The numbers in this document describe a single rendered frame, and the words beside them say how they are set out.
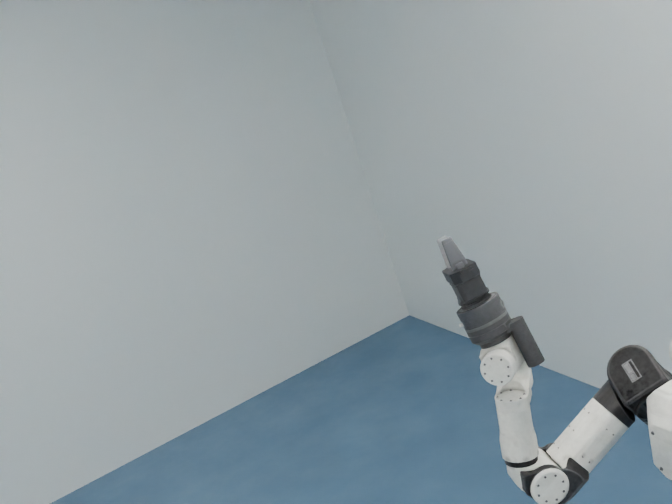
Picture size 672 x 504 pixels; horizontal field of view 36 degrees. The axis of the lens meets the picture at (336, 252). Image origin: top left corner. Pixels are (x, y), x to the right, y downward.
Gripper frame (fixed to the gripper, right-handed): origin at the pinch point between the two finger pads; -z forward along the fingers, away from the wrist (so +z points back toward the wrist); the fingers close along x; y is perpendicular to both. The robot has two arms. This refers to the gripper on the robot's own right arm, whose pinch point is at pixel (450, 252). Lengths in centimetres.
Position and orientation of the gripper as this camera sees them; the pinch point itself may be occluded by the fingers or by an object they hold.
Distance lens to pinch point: 199.7
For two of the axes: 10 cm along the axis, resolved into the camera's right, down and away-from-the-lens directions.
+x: 0.5, 0.6, -10.0
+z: 4.7, 8.8, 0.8
